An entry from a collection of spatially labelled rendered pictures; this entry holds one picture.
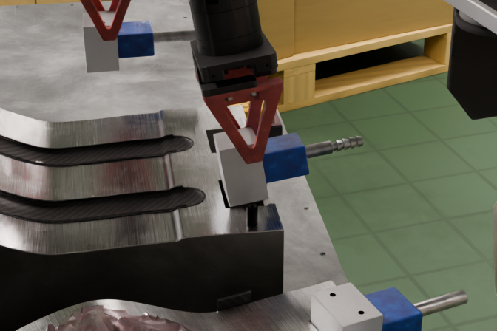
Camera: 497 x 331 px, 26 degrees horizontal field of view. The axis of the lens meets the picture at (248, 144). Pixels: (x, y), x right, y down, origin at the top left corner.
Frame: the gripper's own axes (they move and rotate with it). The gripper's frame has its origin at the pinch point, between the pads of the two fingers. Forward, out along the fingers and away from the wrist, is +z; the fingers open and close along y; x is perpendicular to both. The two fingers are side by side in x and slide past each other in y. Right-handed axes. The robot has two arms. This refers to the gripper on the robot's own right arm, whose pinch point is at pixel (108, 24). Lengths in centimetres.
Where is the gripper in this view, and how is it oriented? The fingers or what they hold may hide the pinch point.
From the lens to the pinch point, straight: 120.9
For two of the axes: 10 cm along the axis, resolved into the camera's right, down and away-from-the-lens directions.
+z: 0.2, 8.9, 4.5
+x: 9.9, -0.8, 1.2
